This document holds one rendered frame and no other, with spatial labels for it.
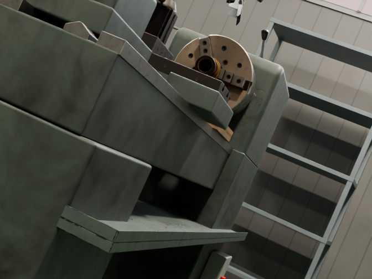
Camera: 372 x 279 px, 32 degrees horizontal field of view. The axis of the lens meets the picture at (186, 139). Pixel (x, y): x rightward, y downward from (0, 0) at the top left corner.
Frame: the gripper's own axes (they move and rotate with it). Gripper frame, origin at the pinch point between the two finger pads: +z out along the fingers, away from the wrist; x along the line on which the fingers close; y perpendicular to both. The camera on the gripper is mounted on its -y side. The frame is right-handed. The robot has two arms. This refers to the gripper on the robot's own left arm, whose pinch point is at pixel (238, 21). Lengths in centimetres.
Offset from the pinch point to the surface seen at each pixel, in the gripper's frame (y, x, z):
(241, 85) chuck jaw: -7, 48, 36
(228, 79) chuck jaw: -2, 49, 35
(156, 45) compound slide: 19, 103, 39
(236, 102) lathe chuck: -7, 44, 42
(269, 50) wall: -23, -315, -63
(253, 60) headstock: -10.0, 27.5, 22.0
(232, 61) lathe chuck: -2, 43, 27
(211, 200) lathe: -4, 30, 80
